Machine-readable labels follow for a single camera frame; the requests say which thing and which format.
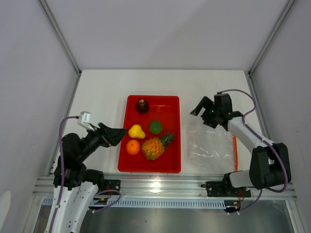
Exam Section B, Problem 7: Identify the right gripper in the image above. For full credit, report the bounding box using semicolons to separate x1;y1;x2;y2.
190;96;221;129

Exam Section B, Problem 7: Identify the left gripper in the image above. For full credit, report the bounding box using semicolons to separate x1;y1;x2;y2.
77;121;128;162

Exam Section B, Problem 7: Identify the clear zip top bag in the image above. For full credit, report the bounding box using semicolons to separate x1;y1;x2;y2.
186;116;238;175

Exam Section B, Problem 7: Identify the yellow pineapple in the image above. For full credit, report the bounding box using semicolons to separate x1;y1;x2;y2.
141;131;175;160

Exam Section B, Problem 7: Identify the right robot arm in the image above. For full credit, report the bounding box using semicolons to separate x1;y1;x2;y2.
191;93;291;196

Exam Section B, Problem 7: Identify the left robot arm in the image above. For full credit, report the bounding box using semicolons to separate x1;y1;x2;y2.
45;123;128;233

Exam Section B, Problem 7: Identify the yellow pear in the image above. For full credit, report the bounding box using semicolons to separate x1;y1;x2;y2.
128;124;146;139

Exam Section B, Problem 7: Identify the orange fruit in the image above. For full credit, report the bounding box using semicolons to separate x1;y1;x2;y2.
125;140;140;155

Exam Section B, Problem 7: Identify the dark red apple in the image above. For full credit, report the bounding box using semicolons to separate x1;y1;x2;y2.
136;99;150;114

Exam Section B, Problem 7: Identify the red plastic tray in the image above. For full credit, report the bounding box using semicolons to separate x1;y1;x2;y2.
118;95;181;173

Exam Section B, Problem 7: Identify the green lime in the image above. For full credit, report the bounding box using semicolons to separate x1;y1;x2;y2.
149;120;163;135

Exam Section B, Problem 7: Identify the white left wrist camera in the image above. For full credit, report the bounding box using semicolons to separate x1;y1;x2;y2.
77;111;95;131

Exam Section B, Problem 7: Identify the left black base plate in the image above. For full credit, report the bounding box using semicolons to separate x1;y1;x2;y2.
104;180;121;196

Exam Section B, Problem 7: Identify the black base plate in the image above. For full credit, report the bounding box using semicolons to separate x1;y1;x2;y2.
104;180;121;196
200;182;251;198

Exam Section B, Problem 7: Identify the aluminium mounting rail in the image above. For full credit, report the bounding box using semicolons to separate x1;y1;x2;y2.
32;173;297;200

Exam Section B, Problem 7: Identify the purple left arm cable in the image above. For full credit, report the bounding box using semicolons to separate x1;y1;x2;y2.
52;116;121;233

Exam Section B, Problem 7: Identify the white slotted cable duct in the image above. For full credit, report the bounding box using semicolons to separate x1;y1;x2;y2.
42;198;228;209

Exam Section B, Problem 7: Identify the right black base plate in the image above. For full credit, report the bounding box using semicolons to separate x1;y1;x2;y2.
200;182;251;198

